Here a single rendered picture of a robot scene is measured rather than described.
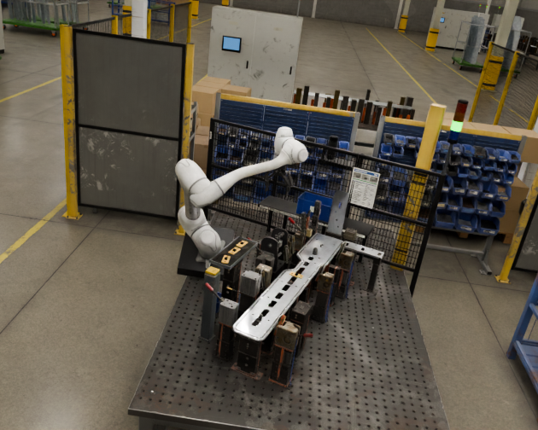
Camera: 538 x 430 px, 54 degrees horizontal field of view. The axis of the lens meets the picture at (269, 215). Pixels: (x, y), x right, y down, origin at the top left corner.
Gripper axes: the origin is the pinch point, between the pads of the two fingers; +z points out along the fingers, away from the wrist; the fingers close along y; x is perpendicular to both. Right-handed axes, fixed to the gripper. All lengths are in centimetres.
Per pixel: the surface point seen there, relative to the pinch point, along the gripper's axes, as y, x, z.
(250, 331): 26, -78, 46
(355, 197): 30, 90, 25
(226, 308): 9, -73, 41
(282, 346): 43, -73, 51
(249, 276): 9, -47, 35
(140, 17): -335, 308, -49
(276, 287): 20, -32, 46
